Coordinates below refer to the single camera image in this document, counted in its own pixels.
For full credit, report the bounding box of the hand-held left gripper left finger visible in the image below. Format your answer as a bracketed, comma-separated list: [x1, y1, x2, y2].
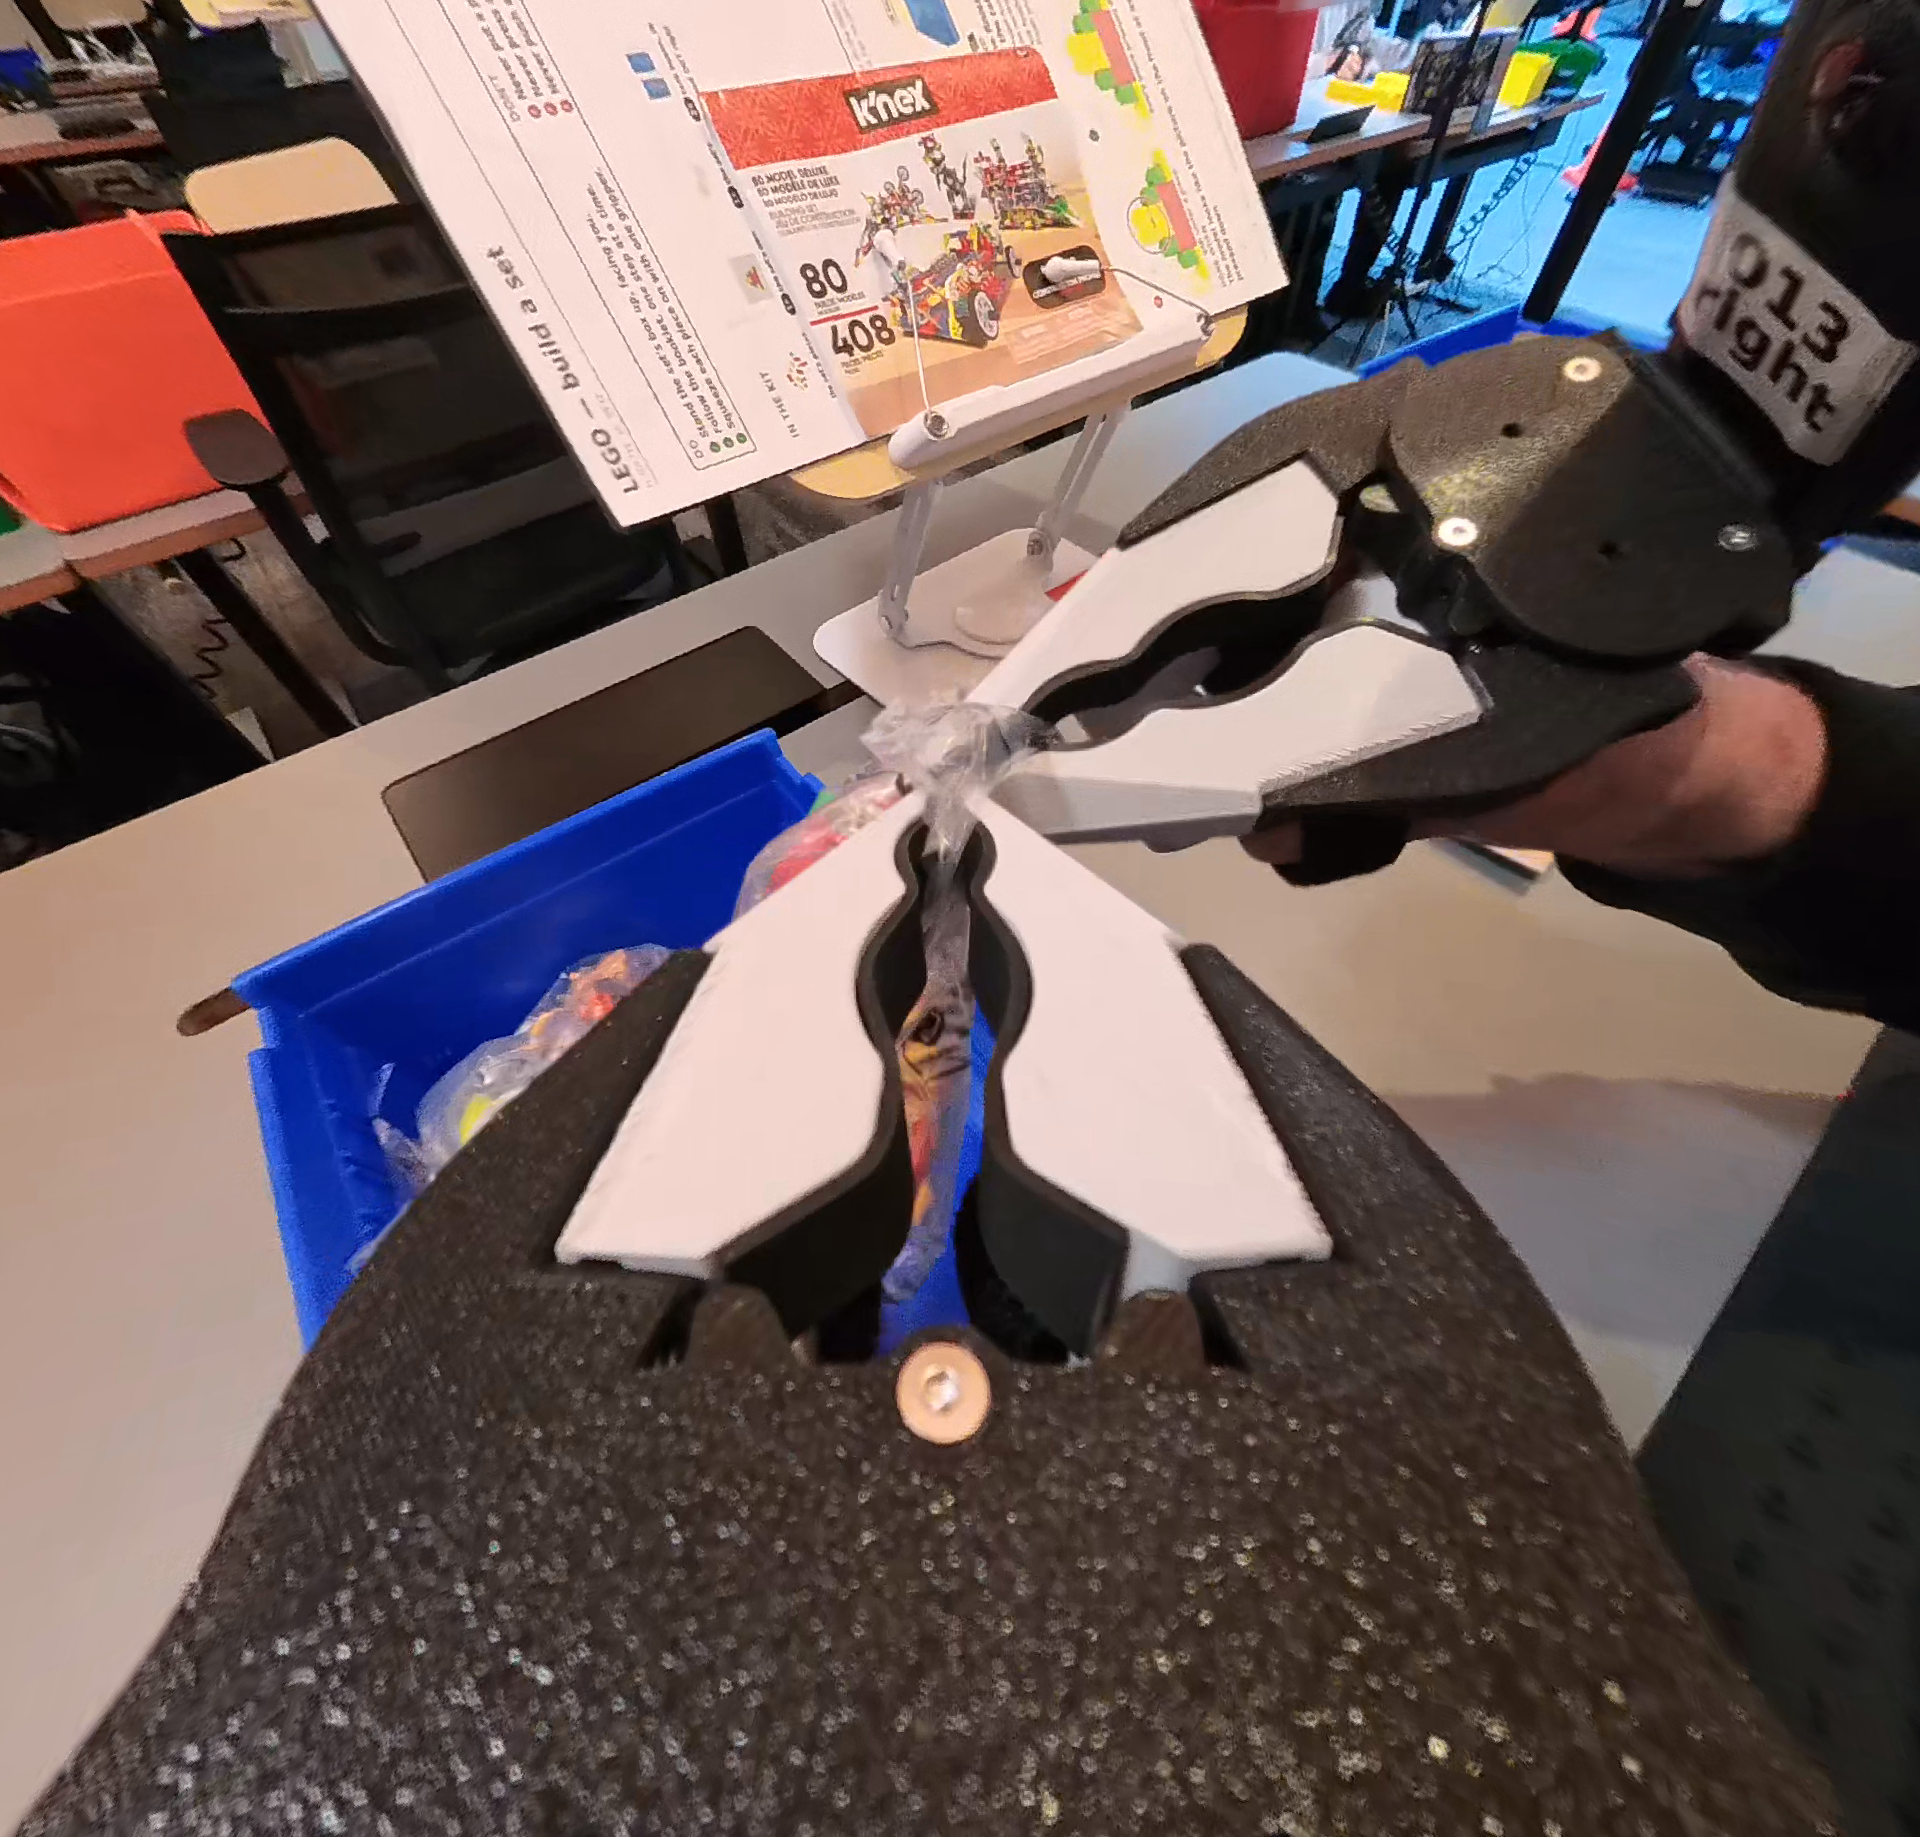
[554, 794, 938, 1344]

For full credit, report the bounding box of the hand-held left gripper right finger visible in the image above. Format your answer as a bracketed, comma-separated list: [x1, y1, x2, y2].
[952, 786, 1336, 1360]

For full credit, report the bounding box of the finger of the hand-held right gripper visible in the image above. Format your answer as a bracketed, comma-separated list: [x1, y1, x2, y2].
[967, 456, 1352, 743]
[982, 620, 1490, 846]

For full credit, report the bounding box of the blue plastic bin with sticker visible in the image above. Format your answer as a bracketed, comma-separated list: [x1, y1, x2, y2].
[231, 727, 999, 1358]

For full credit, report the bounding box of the clear bag with wheels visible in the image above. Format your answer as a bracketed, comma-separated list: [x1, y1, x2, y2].
[367, 1026, 601, 1238]

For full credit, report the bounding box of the clear bag of colourful connectors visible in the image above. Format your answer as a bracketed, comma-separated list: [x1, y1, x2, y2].
[734, 687, 1054, 1305]

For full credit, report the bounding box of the person's right forearm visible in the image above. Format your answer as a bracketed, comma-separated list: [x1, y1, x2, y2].
[1560, 657, 1920, 1035]

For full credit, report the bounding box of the person's right hand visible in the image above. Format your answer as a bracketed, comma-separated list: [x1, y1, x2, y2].
[1386, 655, 1830, 871]

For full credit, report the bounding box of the white book stand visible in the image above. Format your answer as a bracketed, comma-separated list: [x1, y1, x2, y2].
[786, 225, 1254, 699]

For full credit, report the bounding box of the orange traffic cone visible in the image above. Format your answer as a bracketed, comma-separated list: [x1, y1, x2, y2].
[1566, 112, 1643, 204]

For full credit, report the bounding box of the black table inset panel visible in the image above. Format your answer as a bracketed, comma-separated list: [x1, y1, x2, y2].
[381, 625, 830, 881]

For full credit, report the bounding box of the black metal pole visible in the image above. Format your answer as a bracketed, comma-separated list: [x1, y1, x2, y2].
[1517, 0, 1756, 327]

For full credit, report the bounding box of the dark printed box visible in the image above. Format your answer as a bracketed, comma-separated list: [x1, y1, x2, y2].
[1410, 35, 1501, 120]

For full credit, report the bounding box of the red plastic bin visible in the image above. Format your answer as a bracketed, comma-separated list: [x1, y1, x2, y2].
[1184, 0, 1321, 144]

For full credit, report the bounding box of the white printed instruction sheet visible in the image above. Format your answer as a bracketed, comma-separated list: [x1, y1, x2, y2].
[261, 0, 1292, 532]

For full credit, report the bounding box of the black mesh office chair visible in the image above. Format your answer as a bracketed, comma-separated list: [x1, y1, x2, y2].
[157, 202, 706, 699]

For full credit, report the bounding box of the grey background table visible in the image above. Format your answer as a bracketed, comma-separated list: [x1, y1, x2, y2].
[0, 477, 323, 615]

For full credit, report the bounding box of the orange plastic bin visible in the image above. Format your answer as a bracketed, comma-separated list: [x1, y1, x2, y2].
[0, 210, 323, 533]

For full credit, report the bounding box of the tan chair back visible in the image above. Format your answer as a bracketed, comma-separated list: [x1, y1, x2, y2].
[180, 140, 399, 234]

